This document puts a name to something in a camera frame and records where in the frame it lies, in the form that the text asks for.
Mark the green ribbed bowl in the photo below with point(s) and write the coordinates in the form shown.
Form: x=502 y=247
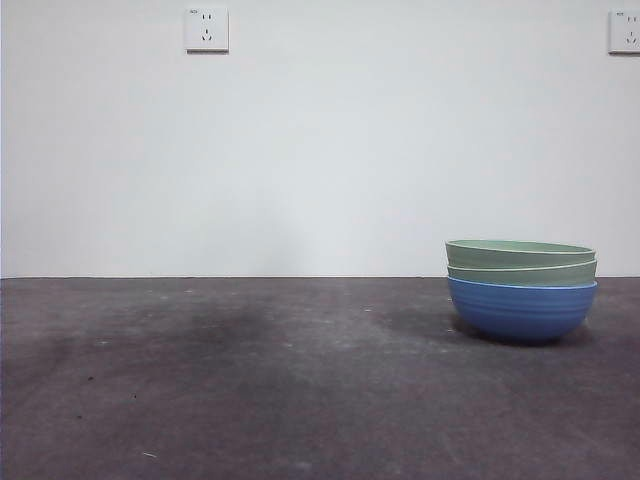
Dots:
x=520 y=276
x=490 y=256

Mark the white wall socket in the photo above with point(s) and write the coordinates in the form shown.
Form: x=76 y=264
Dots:
x=626 y=32
x=207 y=29

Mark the blue ribbed bowl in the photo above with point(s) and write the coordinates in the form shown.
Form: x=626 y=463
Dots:
x=522 y=315

